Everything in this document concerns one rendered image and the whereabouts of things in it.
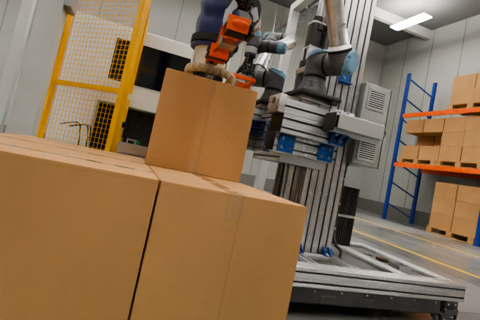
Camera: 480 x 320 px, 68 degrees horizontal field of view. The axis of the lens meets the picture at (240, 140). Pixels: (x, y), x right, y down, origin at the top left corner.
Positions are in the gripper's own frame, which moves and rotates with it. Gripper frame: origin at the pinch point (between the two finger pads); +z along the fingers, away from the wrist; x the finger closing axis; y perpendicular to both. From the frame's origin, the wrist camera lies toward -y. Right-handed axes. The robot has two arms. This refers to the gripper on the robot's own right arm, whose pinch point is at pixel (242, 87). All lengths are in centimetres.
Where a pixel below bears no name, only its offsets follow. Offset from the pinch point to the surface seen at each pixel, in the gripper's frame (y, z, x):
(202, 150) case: 59, 44, -24
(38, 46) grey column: -68, -7, -133
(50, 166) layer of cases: 121, 56, -65
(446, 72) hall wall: -668, -361, 754
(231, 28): 94, 4, -29
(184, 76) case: 60, 15, -38
